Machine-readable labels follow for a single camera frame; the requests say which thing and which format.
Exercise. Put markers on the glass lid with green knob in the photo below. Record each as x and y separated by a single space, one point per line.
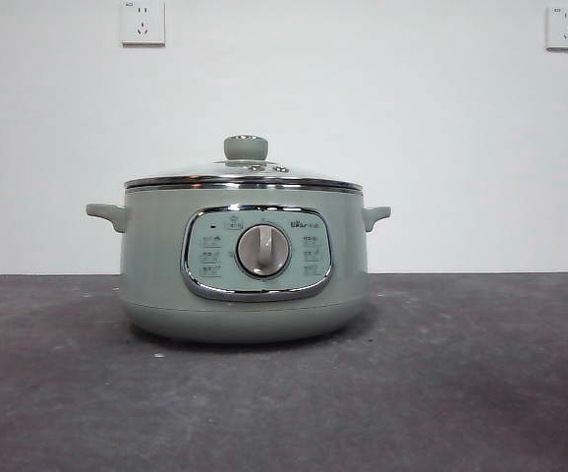
245 147

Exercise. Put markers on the pale green electric pot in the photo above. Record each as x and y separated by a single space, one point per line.
156 255

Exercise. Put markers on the white wall socket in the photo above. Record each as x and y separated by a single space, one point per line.
566 29
142 24

